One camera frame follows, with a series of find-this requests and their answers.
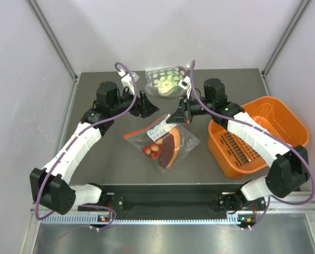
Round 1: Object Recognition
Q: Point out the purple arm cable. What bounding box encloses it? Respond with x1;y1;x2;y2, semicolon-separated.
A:
34;62;137;221
183;59;315;205

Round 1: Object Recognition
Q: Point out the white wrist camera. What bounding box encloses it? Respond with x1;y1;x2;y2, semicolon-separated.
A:
178;76;192;93
118;70;135;95

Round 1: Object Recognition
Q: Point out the clear orange-zip bag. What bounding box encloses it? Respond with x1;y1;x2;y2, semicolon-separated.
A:
124;114;200;172

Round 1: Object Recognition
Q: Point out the orange plastic basket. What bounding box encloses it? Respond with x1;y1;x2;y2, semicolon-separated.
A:
208;96;310;178

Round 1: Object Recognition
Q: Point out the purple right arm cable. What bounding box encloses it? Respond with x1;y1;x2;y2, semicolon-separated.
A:
183;59;315;205

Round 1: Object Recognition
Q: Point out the fake orange-purple fruit slice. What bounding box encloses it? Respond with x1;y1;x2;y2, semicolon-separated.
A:
158;127;181;169

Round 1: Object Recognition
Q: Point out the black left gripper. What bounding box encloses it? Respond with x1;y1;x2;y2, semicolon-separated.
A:
110;85;159;119

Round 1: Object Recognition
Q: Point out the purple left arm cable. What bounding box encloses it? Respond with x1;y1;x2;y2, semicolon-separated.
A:
34;62;137;221

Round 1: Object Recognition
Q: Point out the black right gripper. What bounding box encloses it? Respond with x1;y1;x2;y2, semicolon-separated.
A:
166;94;214;125

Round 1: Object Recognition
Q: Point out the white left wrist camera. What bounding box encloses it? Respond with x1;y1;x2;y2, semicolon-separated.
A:
118;70;135;95

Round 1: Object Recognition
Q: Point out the clear bag with dotted item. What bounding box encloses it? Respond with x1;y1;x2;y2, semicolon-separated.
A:
145;65;190;98

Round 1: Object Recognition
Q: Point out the grey slotted cable duct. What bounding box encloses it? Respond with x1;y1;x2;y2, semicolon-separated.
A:
41;212;255;225

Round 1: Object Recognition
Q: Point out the fake red berry bunch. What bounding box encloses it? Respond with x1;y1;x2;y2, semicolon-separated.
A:
142;138;163;160

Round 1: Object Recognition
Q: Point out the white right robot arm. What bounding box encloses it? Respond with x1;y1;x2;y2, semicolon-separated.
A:
167;77;310;210

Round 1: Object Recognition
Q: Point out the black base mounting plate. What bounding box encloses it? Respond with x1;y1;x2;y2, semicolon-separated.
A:
78;184;269;220

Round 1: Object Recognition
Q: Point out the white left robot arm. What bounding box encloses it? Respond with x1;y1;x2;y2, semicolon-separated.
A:
30;81;159;215

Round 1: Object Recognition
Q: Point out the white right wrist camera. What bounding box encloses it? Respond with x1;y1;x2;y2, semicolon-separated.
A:
178;76;192;93

